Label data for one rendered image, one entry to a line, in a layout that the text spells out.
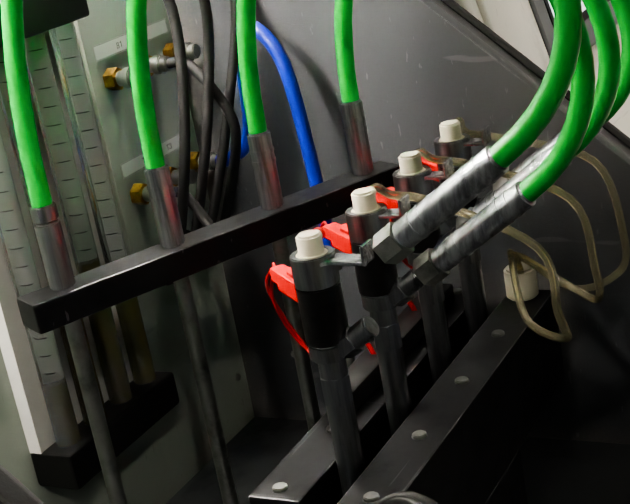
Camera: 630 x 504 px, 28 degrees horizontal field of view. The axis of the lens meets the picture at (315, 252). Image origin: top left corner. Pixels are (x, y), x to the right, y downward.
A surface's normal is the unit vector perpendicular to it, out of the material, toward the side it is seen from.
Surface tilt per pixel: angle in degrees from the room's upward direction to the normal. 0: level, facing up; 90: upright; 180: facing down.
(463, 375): 0
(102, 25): 90
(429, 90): 90
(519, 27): 76
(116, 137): 90
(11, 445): 90
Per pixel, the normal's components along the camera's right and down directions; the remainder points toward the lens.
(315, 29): -0.44, 0.36
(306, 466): -0.17, -0.93
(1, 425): 0.88, 0.00
